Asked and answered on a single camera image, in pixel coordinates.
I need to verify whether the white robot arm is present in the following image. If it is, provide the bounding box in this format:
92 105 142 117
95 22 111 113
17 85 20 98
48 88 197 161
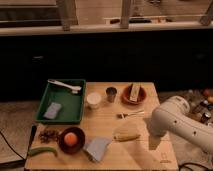
147 96 213 155

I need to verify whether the black cable right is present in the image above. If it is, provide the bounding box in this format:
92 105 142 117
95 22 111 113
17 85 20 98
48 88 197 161
178 161 213 171

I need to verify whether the small metal cup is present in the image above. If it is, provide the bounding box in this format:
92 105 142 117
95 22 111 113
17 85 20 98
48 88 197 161
106 87 117 103

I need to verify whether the dark grape bunch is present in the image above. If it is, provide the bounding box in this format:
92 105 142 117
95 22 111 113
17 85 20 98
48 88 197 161
39 129 59 143

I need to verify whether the green plastic tray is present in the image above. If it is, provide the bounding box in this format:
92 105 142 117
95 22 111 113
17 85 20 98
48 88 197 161
36 79 86 124

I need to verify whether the black cable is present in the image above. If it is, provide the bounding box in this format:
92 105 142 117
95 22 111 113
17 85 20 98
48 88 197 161
178 161 213 171
0 131 26 161

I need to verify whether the blue grey cloth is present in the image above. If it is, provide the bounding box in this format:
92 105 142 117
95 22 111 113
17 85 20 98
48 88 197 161
83 137 111 162

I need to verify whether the spice bottle rack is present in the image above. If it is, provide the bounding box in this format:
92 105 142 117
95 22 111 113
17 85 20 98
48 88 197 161
187 88 213 128

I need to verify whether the yellow banana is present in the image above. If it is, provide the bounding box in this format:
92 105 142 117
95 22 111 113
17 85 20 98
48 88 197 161
114 133 140 142

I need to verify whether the grey blue sponge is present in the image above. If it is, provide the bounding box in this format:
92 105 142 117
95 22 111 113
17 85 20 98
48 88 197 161
44 102 62 119

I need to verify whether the small cardboard box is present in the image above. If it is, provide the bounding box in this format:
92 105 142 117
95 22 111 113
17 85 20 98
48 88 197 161
130 83 141 102

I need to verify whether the green chili pepper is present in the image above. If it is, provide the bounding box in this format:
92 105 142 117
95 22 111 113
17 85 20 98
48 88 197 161
28 147 58 157

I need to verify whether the black cable left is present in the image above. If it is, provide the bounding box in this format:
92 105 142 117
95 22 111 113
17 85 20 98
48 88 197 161
0 131 26 161

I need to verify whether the dark brown bowl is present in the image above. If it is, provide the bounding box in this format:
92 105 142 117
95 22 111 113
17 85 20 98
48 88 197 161
58 127 85 154

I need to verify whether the orange fruit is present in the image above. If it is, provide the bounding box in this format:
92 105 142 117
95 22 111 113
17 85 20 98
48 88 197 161
64 132 78 146

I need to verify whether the white paper cup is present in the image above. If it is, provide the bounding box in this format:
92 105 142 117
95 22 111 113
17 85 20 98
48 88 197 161
86 92 101 109

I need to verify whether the metal fork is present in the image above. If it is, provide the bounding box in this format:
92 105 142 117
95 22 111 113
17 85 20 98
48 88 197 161
116 111 144 119

